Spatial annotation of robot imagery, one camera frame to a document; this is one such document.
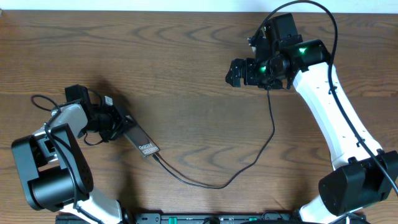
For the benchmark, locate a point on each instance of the bronze Galaxy smartphone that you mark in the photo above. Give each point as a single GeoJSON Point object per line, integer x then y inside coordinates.
{"type": "Point", "coordinates": [141, 141]}

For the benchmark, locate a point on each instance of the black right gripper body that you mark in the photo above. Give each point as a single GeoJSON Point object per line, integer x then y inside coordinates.
{"type": "Point", "coordinates": [263, 74]}

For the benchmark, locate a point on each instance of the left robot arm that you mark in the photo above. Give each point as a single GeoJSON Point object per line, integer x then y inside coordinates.
{"type": "Point", "coordinates": [53, 171]}

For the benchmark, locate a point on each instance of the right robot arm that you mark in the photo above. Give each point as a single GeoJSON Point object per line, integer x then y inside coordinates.
{"type": "Point", "coordinates": [363, 173]}

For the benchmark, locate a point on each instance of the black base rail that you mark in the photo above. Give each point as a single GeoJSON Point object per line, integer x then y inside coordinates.
{"type": "Point", "coordinates": [268, 217]}

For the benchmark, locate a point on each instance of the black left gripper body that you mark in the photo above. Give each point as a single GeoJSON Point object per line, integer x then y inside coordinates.
{"type": "Point", "coordinates": [107, 124]}

